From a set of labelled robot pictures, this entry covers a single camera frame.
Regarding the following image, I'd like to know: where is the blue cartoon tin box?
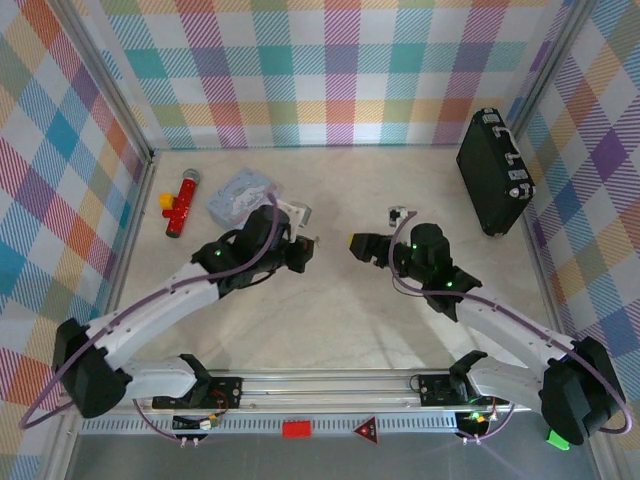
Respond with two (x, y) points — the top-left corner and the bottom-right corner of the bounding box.
(206, 168), (283, 227)

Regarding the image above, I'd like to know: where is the red toy tube yellow block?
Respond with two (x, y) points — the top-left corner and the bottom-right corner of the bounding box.
(158, 168), (199, 239)

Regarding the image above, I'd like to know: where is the black briefcase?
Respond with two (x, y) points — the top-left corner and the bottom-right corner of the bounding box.
(455, 107), (538, 239)

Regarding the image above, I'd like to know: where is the red black triangle sign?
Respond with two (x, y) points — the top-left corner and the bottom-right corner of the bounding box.
(351, 415), (380, 445)

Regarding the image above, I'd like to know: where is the green plastic block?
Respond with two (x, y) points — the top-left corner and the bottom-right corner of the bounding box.
(545, 427), (572, 452)

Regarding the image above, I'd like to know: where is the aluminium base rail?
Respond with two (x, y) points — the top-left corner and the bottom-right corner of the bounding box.
(132, 368), (532, 412)

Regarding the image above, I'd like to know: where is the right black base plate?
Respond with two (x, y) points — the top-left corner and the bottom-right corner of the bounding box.
(417, 373), (501, 408)

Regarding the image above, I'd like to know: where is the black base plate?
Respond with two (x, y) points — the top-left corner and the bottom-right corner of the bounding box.
(151, 375), (245, 413)
(417, 373), (501, 408)

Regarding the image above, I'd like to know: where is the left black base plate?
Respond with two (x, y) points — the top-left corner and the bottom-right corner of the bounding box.
(151, 375), (245, 413)

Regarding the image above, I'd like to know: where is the perforated metal cable tray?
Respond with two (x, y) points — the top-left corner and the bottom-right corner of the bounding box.
(79, 412), (512, 437)

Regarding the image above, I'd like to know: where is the short purple base cable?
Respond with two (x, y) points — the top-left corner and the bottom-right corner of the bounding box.
(133, 398), (201, 447)
(459, 399), (517, 445)

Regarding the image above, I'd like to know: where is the aluminium frame post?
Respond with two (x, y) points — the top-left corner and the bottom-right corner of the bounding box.
(53, 0), (157, 162)
(508, 0), (597, 147)

